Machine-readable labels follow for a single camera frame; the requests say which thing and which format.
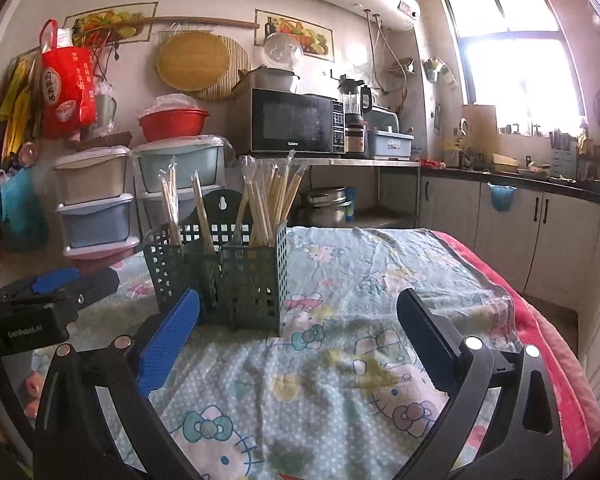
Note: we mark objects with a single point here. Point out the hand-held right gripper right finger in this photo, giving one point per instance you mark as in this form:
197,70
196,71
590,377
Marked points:
427,340

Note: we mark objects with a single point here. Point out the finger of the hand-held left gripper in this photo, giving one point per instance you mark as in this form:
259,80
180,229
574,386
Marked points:
97,287
55,280

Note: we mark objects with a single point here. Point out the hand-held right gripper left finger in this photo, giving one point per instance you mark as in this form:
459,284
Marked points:
170,340

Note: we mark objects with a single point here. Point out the green plastic utensil basket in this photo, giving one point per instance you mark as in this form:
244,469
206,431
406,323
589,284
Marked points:
250,300

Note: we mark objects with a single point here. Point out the set of wooden chopsticks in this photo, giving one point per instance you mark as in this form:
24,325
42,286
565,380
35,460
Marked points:
265,200

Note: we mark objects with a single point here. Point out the pink plastic drawer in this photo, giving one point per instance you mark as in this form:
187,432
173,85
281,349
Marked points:
97,254

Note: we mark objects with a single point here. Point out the periwinkle plastic drawer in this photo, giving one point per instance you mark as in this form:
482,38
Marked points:
95,225

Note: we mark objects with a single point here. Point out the teal hanging bag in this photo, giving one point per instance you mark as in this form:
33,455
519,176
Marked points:
22,210

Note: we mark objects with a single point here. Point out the drawer tower with beige drawer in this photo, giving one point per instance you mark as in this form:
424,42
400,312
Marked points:
95,195

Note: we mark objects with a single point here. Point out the grey-blue plastic drawer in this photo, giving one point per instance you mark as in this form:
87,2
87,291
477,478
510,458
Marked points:
150,207

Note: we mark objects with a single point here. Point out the beige plastic drawer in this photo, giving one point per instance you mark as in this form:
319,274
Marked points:
92,180

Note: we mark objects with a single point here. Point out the pink blanket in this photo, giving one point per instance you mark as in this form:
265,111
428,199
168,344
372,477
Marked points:
545,340

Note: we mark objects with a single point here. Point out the printed cartoon blanket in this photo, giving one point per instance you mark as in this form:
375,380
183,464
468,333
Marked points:
305,410

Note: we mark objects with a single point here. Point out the wicker basket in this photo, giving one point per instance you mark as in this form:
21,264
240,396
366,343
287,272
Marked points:
105,141

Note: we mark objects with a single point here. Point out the drawer tower with aqua drawer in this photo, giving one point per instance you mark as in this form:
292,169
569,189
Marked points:
180,160

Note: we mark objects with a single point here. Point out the aqua plastic drawer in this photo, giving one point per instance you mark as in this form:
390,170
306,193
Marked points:
190,165

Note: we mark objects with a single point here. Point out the blue cup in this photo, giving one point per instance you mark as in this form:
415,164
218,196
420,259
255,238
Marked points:
350,205

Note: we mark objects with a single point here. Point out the blue hanging pouch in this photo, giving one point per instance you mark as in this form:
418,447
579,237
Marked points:
502,197

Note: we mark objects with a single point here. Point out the large steel pot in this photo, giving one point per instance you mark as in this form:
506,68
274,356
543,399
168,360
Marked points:
325,207

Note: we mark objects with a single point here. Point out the white kitchen cabinets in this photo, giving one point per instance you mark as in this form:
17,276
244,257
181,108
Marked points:
570,240

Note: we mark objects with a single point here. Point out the red plastic basin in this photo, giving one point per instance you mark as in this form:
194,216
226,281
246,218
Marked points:
172,127

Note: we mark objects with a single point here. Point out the grey-green plastic cup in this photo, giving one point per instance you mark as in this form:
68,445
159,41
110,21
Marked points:
105,110

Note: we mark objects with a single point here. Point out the red cloth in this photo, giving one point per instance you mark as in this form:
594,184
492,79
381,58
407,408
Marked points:
430,162

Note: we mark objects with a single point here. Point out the yellow hanging cloths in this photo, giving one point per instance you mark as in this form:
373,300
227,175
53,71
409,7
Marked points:
17,105

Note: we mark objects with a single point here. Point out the dark kitchen countertop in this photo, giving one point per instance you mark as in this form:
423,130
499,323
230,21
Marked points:
530,180

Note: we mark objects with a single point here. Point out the red shopping bag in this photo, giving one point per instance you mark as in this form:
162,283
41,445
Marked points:
67,90

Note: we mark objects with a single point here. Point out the metal shelf rack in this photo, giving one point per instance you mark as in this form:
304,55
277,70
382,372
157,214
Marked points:
360,161

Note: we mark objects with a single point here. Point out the clear plastic bag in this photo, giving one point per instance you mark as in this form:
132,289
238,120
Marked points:
172,104

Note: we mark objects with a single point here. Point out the blue-grey plastic dish box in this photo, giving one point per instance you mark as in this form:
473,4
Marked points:
390,144

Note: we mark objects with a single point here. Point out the metal faucet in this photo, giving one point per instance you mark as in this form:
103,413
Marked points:
464,140

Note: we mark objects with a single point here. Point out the light wooden cutting board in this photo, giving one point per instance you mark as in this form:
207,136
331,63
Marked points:
480,132

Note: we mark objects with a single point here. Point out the grey utensil holder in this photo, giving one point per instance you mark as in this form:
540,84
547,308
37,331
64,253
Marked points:
564,157

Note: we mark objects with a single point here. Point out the round bamboo board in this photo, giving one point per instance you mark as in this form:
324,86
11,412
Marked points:
192,62

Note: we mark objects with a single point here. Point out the black blender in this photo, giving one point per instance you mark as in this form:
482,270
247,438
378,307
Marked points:
354,105

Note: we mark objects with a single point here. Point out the black microwave oven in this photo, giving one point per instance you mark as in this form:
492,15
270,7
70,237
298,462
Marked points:
292,120

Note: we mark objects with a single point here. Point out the round woven mat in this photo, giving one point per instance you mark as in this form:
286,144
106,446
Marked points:
237,75

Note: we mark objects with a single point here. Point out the grey metal container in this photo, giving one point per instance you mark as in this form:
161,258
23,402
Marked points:
275,80

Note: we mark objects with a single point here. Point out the long wooden rolling pin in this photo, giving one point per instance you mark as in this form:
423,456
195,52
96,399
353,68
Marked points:
200,21

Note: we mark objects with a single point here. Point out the window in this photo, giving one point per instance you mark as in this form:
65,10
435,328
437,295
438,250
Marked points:
515,60

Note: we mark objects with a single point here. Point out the clear round plastic cover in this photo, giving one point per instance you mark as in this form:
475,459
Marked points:
282,52

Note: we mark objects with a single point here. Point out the fruit wall picture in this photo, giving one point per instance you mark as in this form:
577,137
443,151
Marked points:
312,35
105,22

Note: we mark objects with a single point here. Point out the light green wall holder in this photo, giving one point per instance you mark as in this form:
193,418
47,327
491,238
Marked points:
435,70

